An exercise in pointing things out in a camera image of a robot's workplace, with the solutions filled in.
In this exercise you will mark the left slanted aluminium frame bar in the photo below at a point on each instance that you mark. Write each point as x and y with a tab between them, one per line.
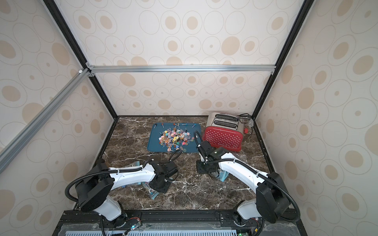
18	143

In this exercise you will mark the poured candy pile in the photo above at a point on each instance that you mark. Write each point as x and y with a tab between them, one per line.
174	138

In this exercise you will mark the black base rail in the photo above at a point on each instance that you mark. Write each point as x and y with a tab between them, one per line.
173	223

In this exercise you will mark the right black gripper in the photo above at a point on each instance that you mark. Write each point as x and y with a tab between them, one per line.
204	147

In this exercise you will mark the candy ziploc bag front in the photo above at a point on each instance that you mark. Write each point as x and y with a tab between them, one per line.
151	192

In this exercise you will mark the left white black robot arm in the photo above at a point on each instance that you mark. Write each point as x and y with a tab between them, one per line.
91	191

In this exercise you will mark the horizontal aluminium frame bar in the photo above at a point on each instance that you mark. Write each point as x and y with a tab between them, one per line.
182	68

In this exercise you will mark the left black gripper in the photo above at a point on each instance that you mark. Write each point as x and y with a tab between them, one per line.
154	186

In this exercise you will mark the teal plastic tray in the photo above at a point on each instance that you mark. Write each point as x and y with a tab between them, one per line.
174	137

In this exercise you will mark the red silver toaster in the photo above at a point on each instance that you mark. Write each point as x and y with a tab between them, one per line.
224	130

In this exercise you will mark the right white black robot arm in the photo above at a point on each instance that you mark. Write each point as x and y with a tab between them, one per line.
272	201

